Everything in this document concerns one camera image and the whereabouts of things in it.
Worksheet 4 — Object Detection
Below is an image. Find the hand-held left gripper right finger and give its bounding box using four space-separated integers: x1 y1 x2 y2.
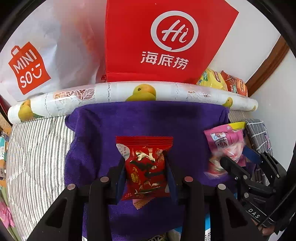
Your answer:
165 158 262 241

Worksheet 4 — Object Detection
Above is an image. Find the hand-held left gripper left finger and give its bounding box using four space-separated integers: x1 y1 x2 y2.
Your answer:
32 160 126 241

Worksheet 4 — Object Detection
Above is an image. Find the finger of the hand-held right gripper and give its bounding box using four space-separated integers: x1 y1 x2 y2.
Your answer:
220 156 273 197
244 146 287 186

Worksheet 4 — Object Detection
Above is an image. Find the red gold snack packet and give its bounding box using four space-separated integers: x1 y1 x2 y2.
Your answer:
116 136 174 201

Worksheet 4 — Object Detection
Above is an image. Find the pink yellow-topped snack packet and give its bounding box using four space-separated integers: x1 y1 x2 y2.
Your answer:
203 122 247 179

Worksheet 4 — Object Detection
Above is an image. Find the purple towel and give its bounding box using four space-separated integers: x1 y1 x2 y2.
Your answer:
65 101 237 241

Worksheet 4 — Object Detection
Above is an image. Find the person's right hand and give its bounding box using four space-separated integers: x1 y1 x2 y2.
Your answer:
255 222 277 235

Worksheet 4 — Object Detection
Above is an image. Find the grey checked folded cloth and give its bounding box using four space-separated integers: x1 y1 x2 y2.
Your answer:
245 119 274 158

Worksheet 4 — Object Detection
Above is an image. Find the orange chip bag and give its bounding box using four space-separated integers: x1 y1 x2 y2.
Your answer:
221 71 248 96

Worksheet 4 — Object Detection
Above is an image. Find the yellow chip bag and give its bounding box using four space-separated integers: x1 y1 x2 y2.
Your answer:
196 69 228 91

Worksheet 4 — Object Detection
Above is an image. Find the fruit print paper roll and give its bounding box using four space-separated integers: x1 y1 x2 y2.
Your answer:
8 82 259 123

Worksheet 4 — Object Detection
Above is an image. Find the pink star cloth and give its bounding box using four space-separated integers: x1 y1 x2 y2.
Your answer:
0 202 15 229

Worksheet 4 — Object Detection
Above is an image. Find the white plastic shopping bag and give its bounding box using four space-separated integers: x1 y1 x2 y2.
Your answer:
0 0 107 102

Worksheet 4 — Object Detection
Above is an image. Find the red paper bag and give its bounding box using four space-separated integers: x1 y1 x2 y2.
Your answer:
105 0 239 84

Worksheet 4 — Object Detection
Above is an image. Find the brown wooden door frame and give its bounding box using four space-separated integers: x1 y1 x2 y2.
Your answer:
245 35 290 93

